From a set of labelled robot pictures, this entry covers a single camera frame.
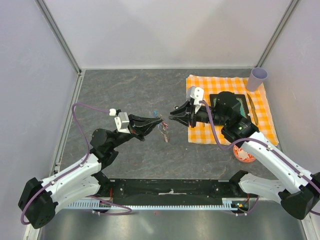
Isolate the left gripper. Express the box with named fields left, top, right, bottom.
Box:
left=110, top=113, right=163, bottom=149

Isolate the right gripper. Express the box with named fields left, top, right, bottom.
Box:
left=169, top=99, right=228, bottom=128

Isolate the keyring chain with blue tag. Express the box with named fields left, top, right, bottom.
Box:
left=152, top=110, right=171, bottom=143

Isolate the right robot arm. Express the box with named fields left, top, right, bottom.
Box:
left=169, top=86, right=320, bottom=220

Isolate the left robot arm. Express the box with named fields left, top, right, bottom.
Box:
left=18, top=112, right=163, bottom=229

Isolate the orange checkered cloth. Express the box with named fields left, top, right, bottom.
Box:
left=186, top=75, right=279, bottom=146

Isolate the green square plate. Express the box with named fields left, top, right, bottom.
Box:
left=209, top=91, right=251, bottom=126

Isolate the gold knife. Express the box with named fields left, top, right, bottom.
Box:
left=247, top=93, right=259, bottom=125

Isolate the lilac cup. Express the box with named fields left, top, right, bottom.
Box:
left=246, top=67, right=268, bottom=92

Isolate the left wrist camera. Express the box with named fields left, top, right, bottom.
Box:
left=109, top=108, right=130, bottom=134

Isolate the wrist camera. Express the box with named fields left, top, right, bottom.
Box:
left=109, top=108, right=130, bottom=134
left=186, top=86, right=205, bottom=106

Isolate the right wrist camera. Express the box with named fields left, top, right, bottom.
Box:
left=186, top=86, right=205, bottom=106

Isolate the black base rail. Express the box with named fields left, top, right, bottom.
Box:
left=95, top=178, right=247, bottom=206

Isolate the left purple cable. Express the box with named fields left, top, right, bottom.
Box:
left=19, top=102, right=133, bottom=225

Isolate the slotted cable duct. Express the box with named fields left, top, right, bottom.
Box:
left=65, top=198, right=249, bottom=211

